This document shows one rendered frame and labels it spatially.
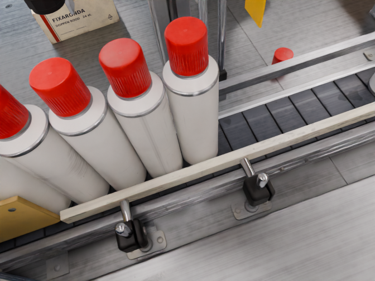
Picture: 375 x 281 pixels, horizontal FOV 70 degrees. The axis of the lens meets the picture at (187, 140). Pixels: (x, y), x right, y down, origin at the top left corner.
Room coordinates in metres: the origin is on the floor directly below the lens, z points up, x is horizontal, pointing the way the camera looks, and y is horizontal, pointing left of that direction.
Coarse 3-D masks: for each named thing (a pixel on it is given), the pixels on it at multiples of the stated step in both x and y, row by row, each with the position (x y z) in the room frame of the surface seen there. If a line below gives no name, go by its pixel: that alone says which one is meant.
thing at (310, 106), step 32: (288, 96) 0.24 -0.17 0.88; (320, 96) 0.22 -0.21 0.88; (352, 96) 0.21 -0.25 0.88; (224, 128) 0.20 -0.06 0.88; (256, 128) 0.19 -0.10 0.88; (288, 128) 0.18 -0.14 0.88; (352, 128) 0.17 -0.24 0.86; (256, 160) 0.14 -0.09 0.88; (160, 192) 0.12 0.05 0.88; (64, 224) 0.10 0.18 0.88
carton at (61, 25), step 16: (80, 0) 0.55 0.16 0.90; (96, 0) 0.56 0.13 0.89; (112, 0) 0.56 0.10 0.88; (48, 16) 0.53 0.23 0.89; (64, 16) 0.54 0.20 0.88; (80, 16) 0.55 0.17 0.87; (96, 16) 0.55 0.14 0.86; (112, 16) 0.56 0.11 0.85; (48, 32) 0.53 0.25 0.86; (64, 32) 0.54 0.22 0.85; (80, 32) 0.54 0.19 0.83
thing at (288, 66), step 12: (360, 36) 0.25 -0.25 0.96; (372, 36) 0.25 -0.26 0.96; (324, 48) 0.24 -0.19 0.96; (336, 48) 0.24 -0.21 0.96; (348, 48) 0.24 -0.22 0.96; (360, 48) 0.24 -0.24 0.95; (288, 60) 0.23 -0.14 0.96; (300, 60) 0.23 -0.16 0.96; (312, 60) 0.23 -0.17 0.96; (324, 60) 0.23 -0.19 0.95; (252, 72) 0.22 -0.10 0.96; (264, 72) 0.22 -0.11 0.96; (276, 72) 0.22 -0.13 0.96; (288, 72) 0.22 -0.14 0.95; (228, 84) 0.21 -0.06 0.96; (240, 84) 0.21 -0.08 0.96; (252, 84) 0.21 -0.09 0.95
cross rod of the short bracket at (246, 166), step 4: (240, 160) 0.13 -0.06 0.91; (244, 160) 0.13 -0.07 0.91; (248, 160) 0.13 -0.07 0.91; (244, 164) 0.13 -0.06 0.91; (248, 164) 0.13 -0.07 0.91; (244, 168) 0.12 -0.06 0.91; (248, 168) 0.12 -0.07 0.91; (252, 168) 0.12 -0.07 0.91; (244, 172) 0.12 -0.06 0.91; (248, 172) 0.12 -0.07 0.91; (252, 172) 0.11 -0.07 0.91; (248, 176) 0.11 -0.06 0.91
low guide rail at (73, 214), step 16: (352, 112) 0.17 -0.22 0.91; (368, 112) 0.16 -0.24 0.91; (304, 128) 0.16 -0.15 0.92; (320, 128) 0.15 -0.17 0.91; (336, 128) 0.16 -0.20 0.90; (256, 144) 0.15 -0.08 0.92; (272, 144) 0.14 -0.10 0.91; (288, 144) 0.15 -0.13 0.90; (208, 160) 0.14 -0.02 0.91; (224, 160) 0.14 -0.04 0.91; (160, 176) 0.13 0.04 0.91; (176, 176) 0.13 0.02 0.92; (192, 176) 0.12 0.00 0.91; (128, 192) 0.12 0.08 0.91; (144, 192) 0.12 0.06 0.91; (80, 208) 0.11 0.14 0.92; (96, 208) 0.11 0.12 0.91; (112, 208) 0.11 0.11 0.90
